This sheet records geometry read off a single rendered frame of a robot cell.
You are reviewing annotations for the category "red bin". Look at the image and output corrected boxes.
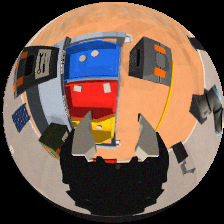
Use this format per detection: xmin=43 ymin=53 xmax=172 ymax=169
xmin=65 ymin=80 xmax=118 ymax=120

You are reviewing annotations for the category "yellow open bin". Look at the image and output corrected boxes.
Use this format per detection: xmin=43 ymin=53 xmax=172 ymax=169
xmin=71 ymin=114 xmax=115 ymax=144

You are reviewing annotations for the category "blue open bin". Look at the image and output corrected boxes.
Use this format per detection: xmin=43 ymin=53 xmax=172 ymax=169
xmin=64 ymin=40 xmax=120 ymax=81

